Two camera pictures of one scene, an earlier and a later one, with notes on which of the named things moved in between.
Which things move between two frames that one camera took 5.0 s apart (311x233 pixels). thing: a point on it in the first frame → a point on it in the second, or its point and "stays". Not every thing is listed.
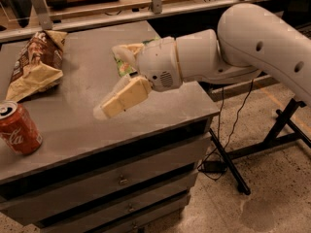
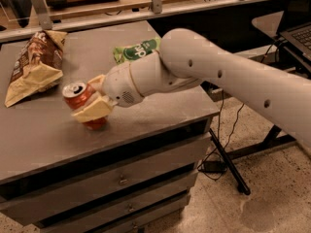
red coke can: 17,129 → 74,93
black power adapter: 214,167 stays
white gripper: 157,63 → 119,83
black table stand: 285,132 stays
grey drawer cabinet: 133,172 stays
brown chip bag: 40,65 stays
